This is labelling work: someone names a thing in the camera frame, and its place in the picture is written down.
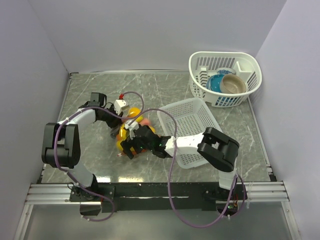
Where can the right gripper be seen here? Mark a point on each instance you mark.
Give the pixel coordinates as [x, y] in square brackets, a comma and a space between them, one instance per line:
[127, 146]

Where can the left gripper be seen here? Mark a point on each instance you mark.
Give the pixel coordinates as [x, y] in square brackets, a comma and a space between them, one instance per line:
[117, 120]

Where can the yellow fake banana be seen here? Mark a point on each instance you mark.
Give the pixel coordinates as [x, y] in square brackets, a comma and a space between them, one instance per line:
[123, 133]

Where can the clear zip top bag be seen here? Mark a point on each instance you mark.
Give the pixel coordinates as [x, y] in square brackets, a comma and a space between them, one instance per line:
[127, 142]

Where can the yellow fake lemon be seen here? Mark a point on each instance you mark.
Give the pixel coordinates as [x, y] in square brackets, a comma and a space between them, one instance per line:
[119, 146]

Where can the fake orange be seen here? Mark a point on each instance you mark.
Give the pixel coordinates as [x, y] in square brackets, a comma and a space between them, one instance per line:
[136, 152]

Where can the yellow fake bell pepper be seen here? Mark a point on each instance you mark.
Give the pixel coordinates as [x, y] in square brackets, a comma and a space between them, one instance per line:
[133, 112]

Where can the yellow fake mango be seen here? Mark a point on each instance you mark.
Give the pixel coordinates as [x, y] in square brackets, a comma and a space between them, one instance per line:
[152, 129]

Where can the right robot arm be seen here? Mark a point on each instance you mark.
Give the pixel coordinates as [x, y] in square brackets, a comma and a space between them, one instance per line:
[212, 145]

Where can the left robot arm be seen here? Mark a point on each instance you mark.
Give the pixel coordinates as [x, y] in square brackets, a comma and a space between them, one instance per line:
[61, 148]

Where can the white flat basket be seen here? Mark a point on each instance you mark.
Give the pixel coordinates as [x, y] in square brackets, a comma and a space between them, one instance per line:
[192, 116]

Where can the white dish rack basket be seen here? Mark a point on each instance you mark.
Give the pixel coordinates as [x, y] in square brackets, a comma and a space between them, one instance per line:
[203, 64]

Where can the beige bowl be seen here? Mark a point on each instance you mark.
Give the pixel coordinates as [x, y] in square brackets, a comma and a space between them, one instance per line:
[232, 84]

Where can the blue patterned white plate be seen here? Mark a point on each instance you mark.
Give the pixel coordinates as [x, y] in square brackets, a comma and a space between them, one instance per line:
[225, 71]

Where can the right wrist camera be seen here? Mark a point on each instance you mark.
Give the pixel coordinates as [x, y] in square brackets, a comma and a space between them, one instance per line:
[132, 126]

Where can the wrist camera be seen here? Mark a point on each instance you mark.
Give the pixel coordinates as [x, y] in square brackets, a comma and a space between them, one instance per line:
[121, 105]
[132, 126]

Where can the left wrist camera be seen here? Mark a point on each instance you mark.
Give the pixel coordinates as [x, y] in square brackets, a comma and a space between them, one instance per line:
[121, 105]

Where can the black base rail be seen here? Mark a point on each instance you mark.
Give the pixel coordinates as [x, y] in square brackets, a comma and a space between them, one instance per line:
[143, 196]

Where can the aluminium frame rail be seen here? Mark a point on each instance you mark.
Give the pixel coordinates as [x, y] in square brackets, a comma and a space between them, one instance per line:
[59, 194]

